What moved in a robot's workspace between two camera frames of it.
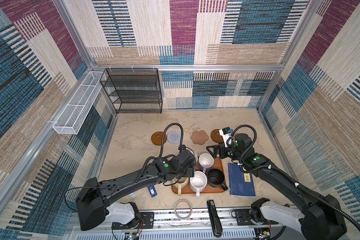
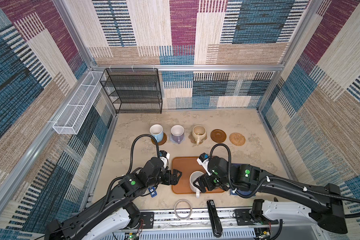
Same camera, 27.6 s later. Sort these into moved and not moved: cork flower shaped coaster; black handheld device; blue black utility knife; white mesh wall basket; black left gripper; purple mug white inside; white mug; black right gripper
Moved: black left gripper; black right gripper; purple mug white inside
Not moved: white mesh wall basket; cork flower shaped coaster; blue black utility knife; white mug; black handheld device
